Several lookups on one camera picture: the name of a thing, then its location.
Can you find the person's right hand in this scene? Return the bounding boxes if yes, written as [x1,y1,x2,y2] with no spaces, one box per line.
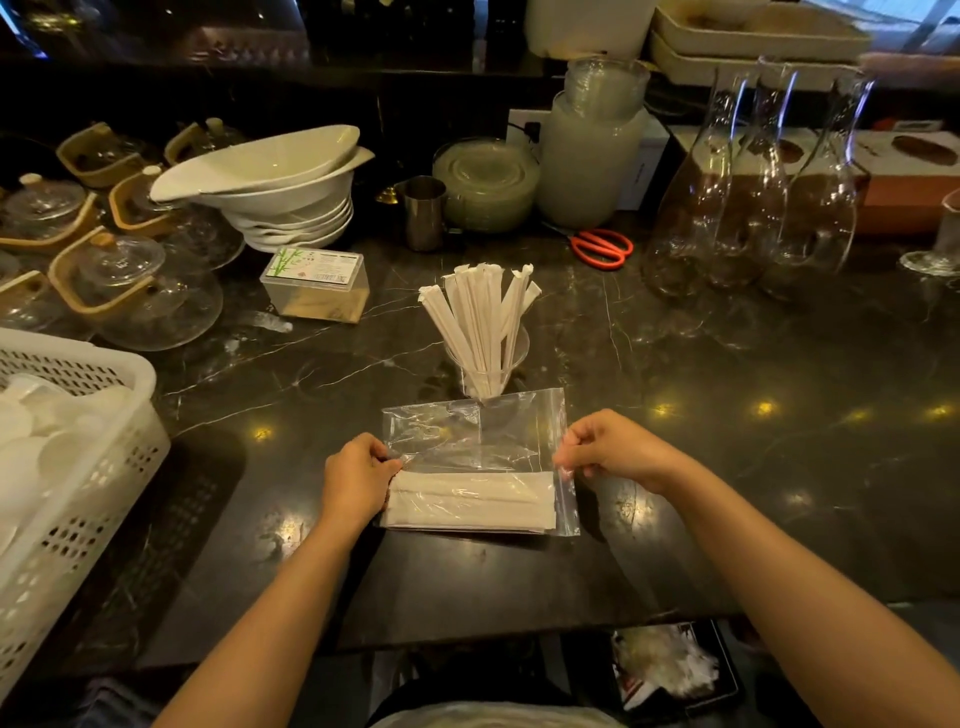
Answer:
[552,409,687,496]

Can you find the person's left hand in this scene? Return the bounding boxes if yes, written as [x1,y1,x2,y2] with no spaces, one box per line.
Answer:
[321,432,404,531]

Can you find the clear zip plastic bag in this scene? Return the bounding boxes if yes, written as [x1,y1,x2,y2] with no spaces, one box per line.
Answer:
[381,388,581,538]

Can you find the person's right forearm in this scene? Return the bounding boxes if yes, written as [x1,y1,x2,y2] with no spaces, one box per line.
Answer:
[661,457,960,728]

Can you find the person's left forearm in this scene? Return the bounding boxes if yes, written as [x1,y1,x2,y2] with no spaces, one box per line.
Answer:
[153,516,380,728]

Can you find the bundle of paper-wrapped straws lying flat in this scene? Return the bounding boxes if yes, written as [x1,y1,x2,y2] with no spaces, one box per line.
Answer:
[384,471,558,534]

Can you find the clear glass cup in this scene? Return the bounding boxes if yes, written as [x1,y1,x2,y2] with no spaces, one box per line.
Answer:
[444,325,531,402]

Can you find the bunch of upright paper-wrapped straws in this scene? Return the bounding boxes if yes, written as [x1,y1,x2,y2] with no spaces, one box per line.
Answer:
[417,262,543,399]

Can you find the clear toothpick box green label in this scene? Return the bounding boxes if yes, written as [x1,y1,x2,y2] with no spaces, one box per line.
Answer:
[259,246,371,325]

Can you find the red scissors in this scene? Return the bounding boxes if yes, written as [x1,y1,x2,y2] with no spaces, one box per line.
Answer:
[569,228,636,272]

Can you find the black bin with white bag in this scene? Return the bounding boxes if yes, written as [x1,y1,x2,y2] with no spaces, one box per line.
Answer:
[609,619,745,714]

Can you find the steel cup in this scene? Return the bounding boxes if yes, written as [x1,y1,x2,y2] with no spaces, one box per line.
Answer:
[403,176,449,252]

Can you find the clear glass carafe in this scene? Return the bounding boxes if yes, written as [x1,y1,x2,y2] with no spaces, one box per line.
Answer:
[705,56,798,291]
[643,67,753,299]
[756,67,876,303]

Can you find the stack of clear plastic lids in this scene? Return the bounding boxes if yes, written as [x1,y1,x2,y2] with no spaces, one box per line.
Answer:
[432,138,541,234]

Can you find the tall stack of frosted containers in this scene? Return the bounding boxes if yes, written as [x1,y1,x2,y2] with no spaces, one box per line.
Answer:
[535,90,651,231]

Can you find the stack of white bowls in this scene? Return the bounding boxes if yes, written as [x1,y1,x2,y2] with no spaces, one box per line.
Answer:
[150,124,376,255]

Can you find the group of glass teapots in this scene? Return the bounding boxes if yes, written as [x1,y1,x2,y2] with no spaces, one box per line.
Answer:
[0,117,250,353]

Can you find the white plastic basket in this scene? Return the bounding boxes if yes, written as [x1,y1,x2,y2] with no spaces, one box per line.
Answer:
[0,327,172,700]

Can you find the white power socket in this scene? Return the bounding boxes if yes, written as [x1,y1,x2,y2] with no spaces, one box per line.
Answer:
[505,108,554,149]

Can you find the pile of white dishes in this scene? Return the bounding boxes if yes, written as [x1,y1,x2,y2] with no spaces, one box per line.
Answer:
[0,372,138,558]

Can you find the stack of clear plastic cups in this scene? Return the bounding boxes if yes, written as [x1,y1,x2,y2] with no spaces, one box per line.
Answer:
[563,56,652,123]

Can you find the white rectangular tray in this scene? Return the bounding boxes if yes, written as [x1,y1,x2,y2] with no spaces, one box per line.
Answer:
[651,0,875,65]
[649,31,864,93]

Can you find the wine glass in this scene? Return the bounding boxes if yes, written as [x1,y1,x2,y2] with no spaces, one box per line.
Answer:
[899,187,960,279]

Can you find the orange and white tissue box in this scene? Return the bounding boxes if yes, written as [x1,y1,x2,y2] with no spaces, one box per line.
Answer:
[853,129,960,239]

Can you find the white plastic tub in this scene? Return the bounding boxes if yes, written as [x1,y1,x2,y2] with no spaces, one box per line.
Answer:
[523,0,659,62]

